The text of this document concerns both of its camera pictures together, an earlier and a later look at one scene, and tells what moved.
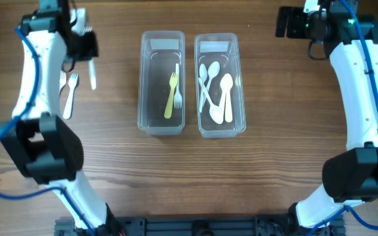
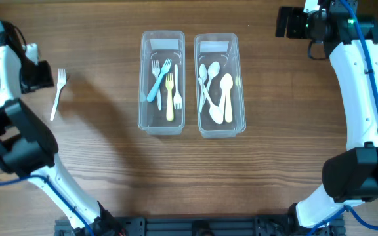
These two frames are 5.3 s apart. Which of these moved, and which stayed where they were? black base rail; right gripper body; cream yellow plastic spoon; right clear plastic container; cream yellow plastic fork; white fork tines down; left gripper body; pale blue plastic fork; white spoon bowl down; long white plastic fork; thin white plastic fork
Moved: left gripper body; pale blue plastic fork; cream yellow plastic fork; long white plastic fork
Stayed: white fork tines down; thin white plastic fork; right clear plastic container; black base rail; right gripper body; cream yellow plastic spoon; white spoon bowl down
